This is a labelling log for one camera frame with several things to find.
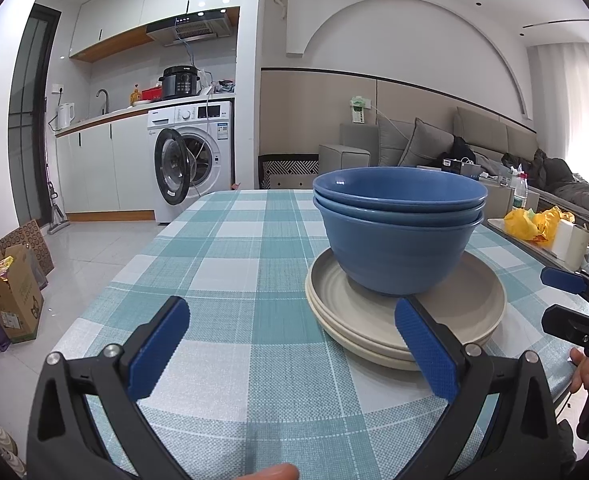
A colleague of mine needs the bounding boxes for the white side table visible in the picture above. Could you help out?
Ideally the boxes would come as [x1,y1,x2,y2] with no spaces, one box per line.
[487,217,575,266]

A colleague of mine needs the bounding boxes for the black pressure cooker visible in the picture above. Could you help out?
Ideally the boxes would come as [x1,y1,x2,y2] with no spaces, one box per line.
[158,65,199,101]

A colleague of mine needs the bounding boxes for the person's left hand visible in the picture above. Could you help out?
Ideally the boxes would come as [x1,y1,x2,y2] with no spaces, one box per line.
[247,462,300,480]

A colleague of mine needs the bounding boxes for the white sheer curtain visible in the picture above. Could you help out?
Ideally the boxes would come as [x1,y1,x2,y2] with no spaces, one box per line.
[527,42,589,186]

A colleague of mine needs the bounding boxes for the blue bowl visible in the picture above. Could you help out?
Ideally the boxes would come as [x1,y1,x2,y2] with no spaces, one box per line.
[313,195,485,235]
[319,215,482,297]
[313,166,488,212]

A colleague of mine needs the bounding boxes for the white washing machine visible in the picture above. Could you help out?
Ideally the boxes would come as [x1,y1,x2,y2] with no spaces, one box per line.
[147,100,235,225]

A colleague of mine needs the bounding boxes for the brown cardboard box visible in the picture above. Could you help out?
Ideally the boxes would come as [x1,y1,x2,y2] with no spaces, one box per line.
[0,244,44,345]

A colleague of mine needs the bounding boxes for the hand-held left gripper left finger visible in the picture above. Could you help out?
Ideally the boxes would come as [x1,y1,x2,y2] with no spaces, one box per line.
[27,296,191,480]

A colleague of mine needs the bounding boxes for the beige plate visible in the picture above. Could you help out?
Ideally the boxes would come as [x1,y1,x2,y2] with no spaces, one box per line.
[319,320,495,372]
[305,249,507,347]
[307,290,506,361]

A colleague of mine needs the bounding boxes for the person's right hand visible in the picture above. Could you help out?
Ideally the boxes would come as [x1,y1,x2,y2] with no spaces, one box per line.
[569,349,589,393]

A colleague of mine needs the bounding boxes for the teal checked tablecloth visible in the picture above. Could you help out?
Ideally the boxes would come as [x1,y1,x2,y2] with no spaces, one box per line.
[52,189,582,480]

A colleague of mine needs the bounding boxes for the grey drawer cabinet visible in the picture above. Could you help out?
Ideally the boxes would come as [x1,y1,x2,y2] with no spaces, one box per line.
[414,164,515,221]

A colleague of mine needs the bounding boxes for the dark glass door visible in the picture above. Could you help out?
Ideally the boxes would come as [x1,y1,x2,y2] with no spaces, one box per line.
[7,4,62,226]

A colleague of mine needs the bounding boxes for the black and white rug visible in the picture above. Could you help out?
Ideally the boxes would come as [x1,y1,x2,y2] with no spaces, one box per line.
[258,154,320,191]

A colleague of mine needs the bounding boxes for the dark padded jacket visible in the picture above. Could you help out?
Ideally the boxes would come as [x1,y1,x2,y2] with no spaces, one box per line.
[501,149,589,221]

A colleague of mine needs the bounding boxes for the black jacket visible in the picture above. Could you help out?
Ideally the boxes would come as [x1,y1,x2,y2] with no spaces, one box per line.
[437,136,476,166]

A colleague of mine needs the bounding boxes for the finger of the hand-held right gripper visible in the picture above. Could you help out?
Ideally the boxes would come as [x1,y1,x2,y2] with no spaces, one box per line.
[541,266,589,311]
[541,304,589,348]

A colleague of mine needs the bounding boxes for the grey pillow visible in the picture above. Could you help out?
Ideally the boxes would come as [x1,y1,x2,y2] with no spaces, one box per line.
[377,117,417,167]
[398,117,455,168]

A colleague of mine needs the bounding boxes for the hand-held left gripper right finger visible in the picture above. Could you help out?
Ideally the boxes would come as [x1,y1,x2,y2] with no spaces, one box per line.
[389,296,560,480]

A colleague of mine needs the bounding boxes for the plastic water bottle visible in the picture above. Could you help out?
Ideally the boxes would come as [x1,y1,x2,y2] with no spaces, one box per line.
[511,172,529,211]

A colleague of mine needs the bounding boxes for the white wall cabinets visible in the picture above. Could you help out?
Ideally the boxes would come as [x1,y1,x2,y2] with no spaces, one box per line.
[69,0,240,63]

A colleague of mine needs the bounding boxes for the yellow plastic bag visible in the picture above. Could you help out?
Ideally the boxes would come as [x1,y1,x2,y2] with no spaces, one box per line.
[503,206,575,248]

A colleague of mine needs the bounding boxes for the patterned cardboard sheet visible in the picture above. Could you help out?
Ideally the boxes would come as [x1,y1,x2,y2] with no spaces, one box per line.
[0,219,55,276]

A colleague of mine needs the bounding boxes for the grey sofa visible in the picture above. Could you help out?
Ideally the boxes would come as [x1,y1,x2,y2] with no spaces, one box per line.
[319,105,589,241]

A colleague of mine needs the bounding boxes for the white paper container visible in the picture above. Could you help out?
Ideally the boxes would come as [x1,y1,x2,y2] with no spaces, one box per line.
[549,220,589,271]

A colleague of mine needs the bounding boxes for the white electric kettle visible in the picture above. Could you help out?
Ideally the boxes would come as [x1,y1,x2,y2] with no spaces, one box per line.
[56,102,76,131]

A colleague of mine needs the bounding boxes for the white kitchen base cabinets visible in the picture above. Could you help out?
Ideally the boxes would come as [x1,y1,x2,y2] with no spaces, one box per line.
[55,117,156,222]

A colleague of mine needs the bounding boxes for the black box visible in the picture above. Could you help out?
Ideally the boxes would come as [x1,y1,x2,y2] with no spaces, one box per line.
[441,157,480,178]

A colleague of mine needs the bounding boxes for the steel range hood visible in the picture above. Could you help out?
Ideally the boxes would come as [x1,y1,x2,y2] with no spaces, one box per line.
[146,14,232,47]

